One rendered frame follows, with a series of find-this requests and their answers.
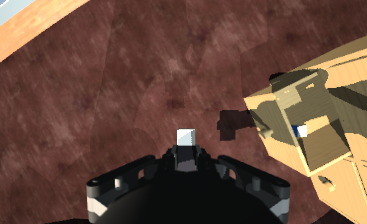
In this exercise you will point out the small wooden chest of drawers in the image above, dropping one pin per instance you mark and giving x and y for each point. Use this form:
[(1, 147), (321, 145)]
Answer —
[(351, 50)]

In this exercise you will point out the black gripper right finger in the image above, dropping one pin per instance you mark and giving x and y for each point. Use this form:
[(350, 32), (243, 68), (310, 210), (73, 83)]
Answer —
[(272, 190)]

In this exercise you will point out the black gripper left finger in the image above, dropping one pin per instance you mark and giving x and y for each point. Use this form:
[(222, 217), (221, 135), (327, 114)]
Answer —
[(102, 190)]

